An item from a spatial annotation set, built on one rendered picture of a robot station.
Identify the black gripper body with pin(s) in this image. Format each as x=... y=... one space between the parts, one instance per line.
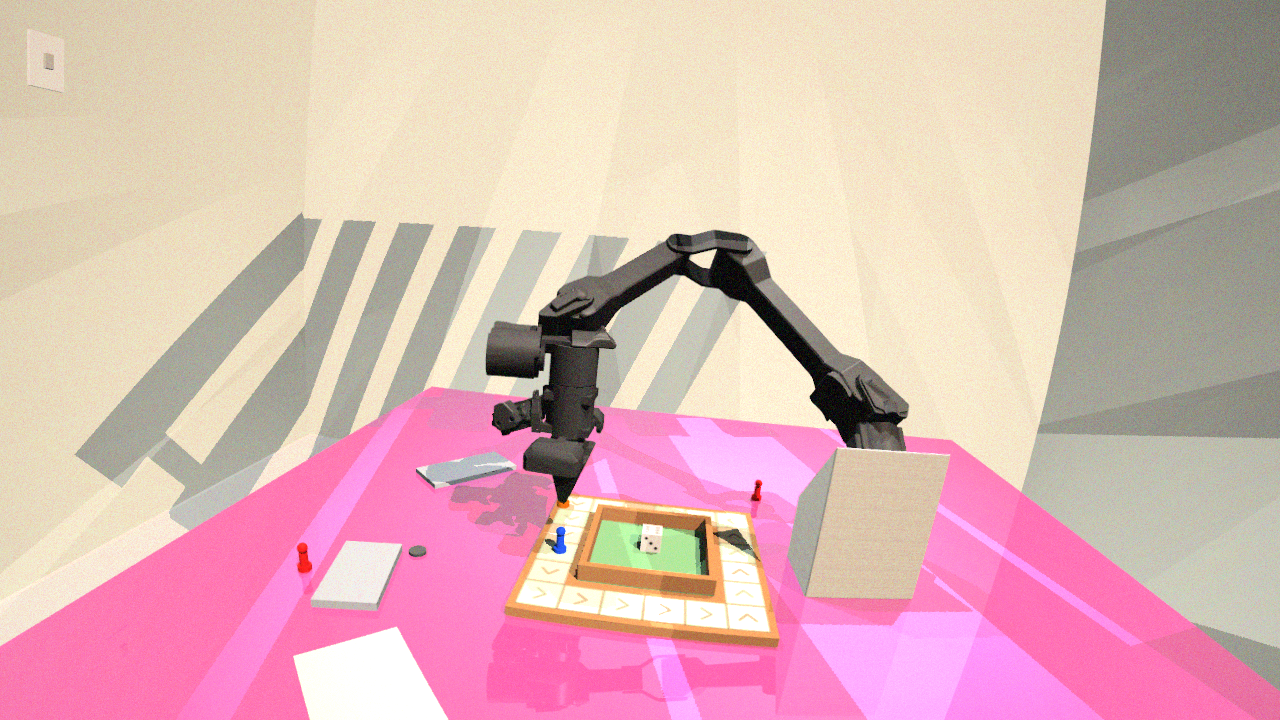
x=571 y=417

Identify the white die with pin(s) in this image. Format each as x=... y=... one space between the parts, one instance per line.
x=651 y=538

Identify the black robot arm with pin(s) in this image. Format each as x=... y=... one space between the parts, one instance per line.
x=571 y=328

